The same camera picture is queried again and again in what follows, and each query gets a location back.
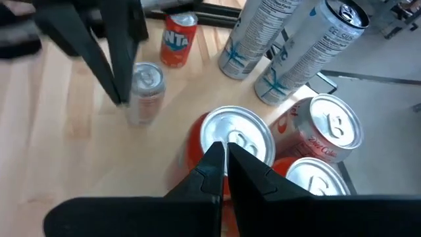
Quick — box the white blue Celsius can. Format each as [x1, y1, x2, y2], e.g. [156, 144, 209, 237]
[253, 0, 370, 107]

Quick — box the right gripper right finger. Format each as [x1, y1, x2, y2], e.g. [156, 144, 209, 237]
[226, 142, 421, 237]

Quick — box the red Fanta can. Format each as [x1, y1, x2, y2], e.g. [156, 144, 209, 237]
[159, 12, 199, 69]
[166, 105, 277, 201]
[272, 156, 352, 198]

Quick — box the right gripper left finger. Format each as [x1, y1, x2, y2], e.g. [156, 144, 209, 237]
[43, 141, 226, 237]

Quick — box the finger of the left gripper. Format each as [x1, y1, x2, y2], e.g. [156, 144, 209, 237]
[34, 0, 122, 105]
[100, 0, 149, 105]

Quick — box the tall can black lid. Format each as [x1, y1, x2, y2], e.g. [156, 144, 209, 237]
[217, 0, 303, 81]

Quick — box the silver Diet Coke can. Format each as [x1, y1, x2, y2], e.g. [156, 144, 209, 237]
[268, 93, 365, 165]
[126, 61, 167, 128]

